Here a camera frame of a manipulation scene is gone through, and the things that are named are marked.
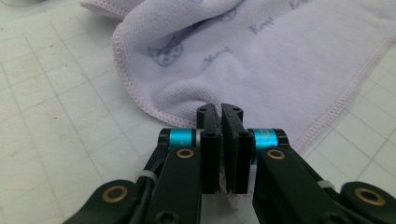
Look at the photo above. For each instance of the white grid mat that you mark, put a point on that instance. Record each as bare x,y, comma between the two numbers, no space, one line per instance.
46,109

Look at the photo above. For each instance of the lilac printed towel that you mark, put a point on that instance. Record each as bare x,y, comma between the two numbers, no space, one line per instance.
249,68

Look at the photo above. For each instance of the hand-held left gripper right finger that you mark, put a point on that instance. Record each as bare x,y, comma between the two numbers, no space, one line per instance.
277,177

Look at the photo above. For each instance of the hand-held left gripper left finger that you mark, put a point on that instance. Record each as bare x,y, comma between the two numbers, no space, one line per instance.
183,174

